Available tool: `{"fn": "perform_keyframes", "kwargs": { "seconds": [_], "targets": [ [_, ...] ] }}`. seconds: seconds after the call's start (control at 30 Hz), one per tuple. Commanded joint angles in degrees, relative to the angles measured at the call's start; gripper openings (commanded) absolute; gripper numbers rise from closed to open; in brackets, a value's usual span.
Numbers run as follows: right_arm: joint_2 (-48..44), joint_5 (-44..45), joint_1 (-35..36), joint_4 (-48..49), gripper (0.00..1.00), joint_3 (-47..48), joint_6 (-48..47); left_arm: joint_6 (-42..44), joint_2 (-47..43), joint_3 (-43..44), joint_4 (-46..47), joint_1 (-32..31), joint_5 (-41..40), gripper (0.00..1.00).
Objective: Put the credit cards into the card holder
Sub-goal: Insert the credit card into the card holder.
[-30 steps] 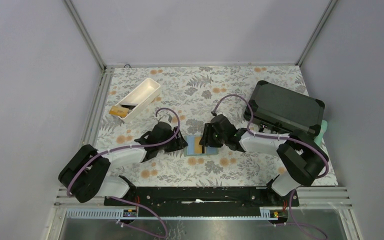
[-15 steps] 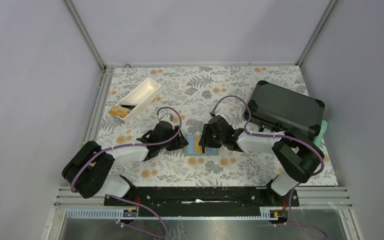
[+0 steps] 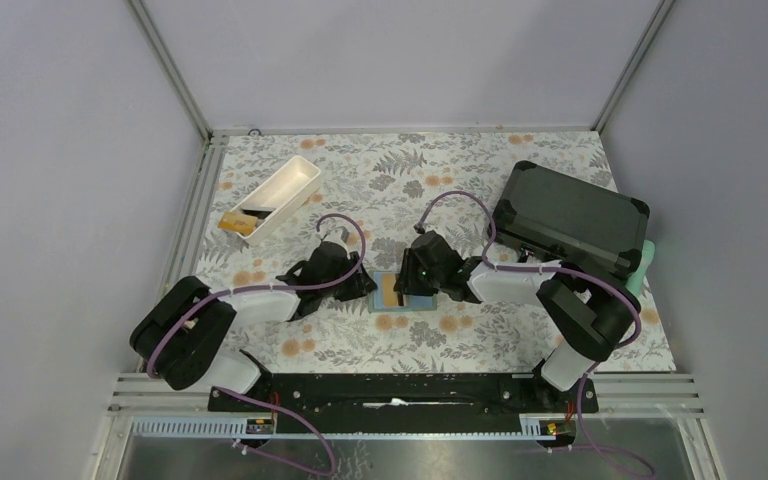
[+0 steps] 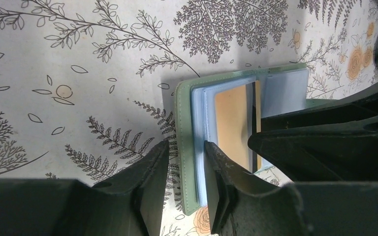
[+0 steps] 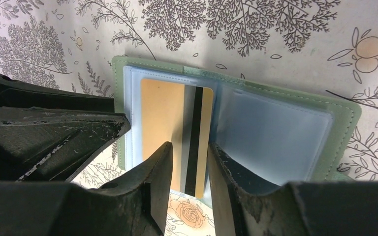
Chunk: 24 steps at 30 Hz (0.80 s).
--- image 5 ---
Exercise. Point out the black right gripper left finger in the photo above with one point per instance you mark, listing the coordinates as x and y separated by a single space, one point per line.
134 204

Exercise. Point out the floral patterned table mat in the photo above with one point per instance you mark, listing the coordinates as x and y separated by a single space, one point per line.
329 47

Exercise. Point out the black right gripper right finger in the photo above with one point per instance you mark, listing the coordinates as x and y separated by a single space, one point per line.
245 204

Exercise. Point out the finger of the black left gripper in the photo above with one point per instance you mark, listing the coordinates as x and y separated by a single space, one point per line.
39 144
19 94

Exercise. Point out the green card holder wallet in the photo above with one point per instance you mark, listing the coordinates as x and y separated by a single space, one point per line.
278 134

